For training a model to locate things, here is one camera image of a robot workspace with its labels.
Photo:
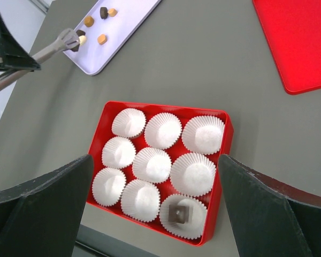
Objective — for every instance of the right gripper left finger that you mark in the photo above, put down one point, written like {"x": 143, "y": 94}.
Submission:
{"x": 41, "y": 217}

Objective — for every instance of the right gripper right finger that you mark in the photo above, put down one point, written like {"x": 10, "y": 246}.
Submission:
{"x": 269, "y": 217}

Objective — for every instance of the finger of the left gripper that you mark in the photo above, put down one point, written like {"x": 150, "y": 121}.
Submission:
{"x": 12, "y": 54}

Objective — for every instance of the metal tongs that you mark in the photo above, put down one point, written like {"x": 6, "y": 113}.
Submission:
{"x": 66, "y": 40}

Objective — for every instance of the cream white chocolate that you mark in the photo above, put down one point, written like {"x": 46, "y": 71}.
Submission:
{"x": 82, "y": 40}

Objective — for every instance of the dark square chocolate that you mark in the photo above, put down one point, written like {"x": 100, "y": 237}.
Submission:
{"x": 178, "y": 214}

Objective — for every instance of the dark round chocolate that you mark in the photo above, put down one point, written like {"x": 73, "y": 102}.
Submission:
{"x": 80, "y": 32}

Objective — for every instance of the caramel round chocolate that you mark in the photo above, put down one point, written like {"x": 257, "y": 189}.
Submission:
{"x": 88, "y": 21}

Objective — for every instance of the caramel oval chocolate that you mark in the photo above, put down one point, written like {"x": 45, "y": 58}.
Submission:
{"x": 112, "y": 12}

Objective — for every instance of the white paper cup bottom-left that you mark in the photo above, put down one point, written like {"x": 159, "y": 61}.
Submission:
{"x": 108, "y": 186}

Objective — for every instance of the white paper cup bottom-right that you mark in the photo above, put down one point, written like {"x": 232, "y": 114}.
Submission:
{"x": 197, "y": 213}

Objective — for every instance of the white paper cup middle-right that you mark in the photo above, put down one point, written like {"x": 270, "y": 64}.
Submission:
{"x": 193, "y": 174}

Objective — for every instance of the white paper cup middle-left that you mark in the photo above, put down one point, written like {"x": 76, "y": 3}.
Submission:
{"x": 118, "y": 153}

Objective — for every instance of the lavender plastic tray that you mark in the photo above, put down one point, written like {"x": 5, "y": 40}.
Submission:
{"x": 92, "y": 57}

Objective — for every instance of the white paper cup top-right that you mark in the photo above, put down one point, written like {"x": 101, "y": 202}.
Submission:
{"x": 203, "y": 134}

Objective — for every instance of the white paper cup centre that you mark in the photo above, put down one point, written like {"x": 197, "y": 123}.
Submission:
{"x": 152, "y": 165}

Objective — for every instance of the white paper cup top-left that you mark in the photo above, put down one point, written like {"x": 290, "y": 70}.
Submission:
{"x": 129, "y": 123}

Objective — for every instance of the white paper cup top-middle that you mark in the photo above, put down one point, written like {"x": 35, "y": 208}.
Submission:
{"x": 163, "y": 130}

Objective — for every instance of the red box lid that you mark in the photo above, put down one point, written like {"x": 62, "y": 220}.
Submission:
{"x": 293, "y": 33}

